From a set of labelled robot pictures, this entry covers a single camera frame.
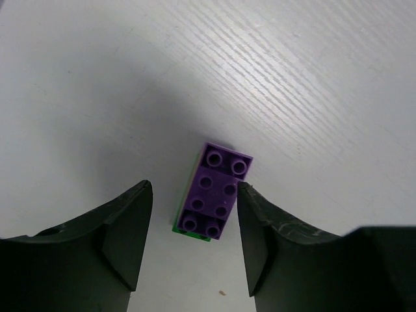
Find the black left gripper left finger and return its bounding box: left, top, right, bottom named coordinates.
left=1, top=180, right=152, bottom=311

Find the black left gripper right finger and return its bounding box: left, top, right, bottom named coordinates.
left=237, top=182, right=415, bottom=311

